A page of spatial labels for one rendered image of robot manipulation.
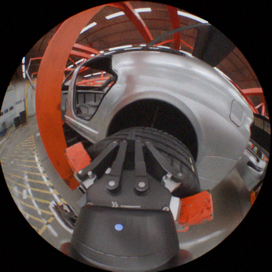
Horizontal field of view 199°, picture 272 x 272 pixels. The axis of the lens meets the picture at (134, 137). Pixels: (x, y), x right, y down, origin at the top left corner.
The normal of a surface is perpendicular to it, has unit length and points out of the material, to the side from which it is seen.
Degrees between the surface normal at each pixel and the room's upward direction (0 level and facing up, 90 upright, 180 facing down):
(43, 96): 90
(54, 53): 90
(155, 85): 90
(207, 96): 90
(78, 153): 45
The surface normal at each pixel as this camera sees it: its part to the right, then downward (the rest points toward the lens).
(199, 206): -0.62, -0.78
